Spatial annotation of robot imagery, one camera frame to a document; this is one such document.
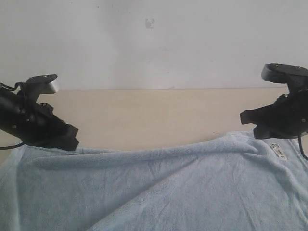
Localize light blue fleece towel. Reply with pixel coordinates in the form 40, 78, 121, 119
0, 132, 308, 231

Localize white printed clothing label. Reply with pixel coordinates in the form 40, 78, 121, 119
269, 143, 288, 161

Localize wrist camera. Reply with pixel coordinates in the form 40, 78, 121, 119
261, 63, 308, 94
17, 74, 60, 101

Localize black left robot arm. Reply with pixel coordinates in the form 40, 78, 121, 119
0, 91, 79, 151

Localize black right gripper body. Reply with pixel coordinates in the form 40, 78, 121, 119
271, 93, 308, 139

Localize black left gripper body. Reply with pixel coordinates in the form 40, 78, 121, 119
14, 103, 65, 145

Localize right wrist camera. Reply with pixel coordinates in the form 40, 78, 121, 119
261, 63, 308, 94

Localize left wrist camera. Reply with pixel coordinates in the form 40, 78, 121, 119
17, 74, 60, 101

